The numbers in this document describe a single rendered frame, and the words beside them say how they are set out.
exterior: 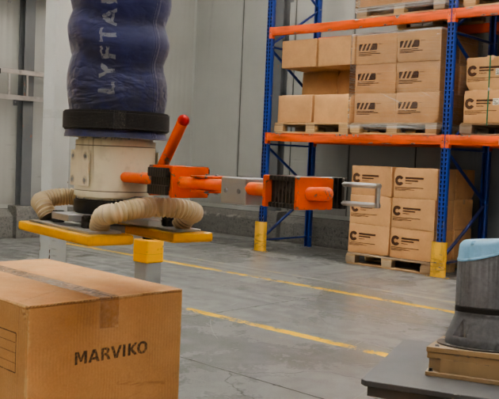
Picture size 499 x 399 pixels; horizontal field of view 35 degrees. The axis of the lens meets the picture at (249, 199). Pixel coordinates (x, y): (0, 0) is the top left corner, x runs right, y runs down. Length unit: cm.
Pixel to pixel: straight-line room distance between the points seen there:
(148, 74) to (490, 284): 97
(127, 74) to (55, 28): 330
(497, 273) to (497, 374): 24
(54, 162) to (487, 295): 333
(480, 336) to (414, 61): 769
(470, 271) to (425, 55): 756
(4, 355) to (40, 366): 10
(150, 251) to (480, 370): 102
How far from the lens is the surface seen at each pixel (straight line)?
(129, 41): 166
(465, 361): 202
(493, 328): 205
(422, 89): 949
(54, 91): 491
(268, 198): 126
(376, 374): 201
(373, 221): 986
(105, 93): 165
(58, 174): 492
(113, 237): 157
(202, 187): 142
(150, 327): 184
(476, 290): 205
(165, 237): 166
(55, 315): 169
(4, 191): 1174
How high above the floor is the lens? 126
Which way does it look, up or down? 3 degrees down
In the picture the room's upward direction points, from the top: 2 degrees clockwise
